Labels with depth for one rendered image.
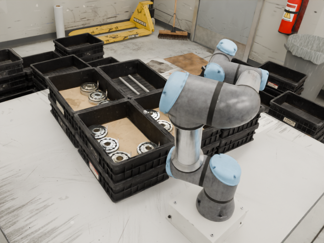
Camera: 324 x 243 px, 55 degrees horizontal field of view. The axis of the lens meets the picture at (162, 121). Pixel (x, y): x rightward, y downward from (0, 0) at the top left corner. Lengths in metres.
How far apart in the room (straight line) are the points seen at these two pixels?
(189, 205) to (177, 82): 0.63
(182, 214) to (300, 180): 0.71
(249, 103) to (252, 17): 3.68
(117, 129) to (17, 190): 0.51
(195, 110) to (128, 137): 0.77
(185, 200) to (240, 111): 0.61
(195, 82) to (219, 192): 0.50
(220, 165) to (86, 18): 4.22
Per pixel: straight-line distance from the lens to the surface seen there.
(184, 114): 0.77
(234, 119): 0.76
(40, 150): 1.65
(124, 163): 1.21
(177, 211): 1.24
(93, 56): 3.15
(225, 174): 1.09
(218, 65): 1.13
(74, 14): 4.94
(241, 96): 0.76
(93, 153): 1.38
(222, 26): 4.70
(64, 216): 1.35
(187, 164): 1.06
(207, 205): 1.20
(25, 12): 4.63
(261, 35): 4.42
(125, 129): 1.53
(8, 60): 3.11
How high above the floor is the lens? 1.76
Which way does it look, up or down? 35 degrees down
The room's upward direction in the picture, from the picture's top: 7 degrees clockwise
